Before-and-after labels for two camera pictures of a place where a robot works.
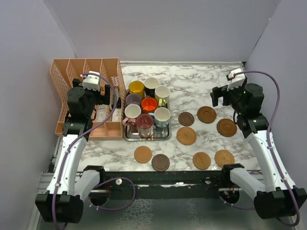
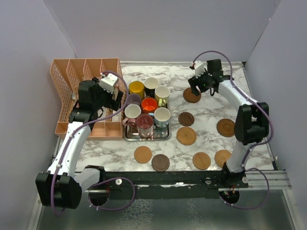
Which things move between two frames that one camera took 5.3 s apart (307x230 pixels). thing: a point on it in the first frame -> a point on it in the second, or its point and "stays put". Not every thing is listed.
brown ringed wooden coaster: [206, 114] -> [190, 97]
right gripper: [218, 92] -> [192, 82]
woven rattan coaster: [186, 135] stays put
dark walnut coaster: [186, 119] stays put
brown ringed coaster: [227, 127] stays put
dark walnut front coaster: [160, 162] stays put
